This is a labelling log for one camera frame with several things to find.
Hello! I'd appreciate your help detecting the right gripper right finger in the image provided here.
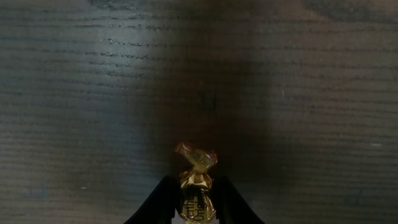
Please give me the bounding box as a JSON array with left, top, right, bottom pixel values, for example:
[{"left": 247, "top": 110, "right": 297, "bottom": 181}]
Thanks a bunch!
[{"left": 212, "top": 175, "right": 267, "bottom": 224}]

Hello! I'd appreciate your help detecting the gold candy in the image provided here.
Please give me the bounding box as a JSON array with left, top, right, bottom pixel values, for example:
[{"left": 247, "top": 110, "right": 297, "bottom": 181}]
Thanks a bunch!
[{"left": 173, "top": 141, "right": 219, "bottom": 223}]

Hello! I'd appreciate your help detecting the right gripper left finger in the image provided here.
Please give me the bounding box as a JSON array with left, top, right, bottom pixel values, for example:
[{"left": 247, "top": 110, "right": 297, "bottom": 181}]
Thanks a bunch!
[{"left": 123, "top": 175, "right": 182, "bottom": 224}]

